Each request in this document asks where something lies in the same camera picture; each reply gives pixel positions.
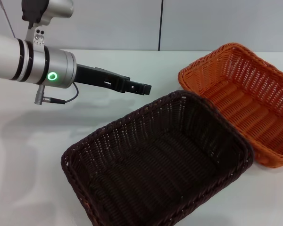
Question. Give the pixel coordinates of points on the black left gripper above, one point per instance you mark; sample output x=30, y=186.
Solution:
x=96, y=76

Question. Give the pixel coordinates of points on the dark brown woven basket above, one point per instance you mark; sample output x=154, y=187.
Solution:
x=155, y=164

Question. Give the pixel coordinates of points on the orange woven basket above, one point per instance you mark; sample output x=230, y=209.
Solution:
x=250, y=106

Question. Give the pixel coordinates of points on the silver camera mount bracket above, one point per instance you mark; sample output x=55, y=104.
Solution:
x=37, y=36

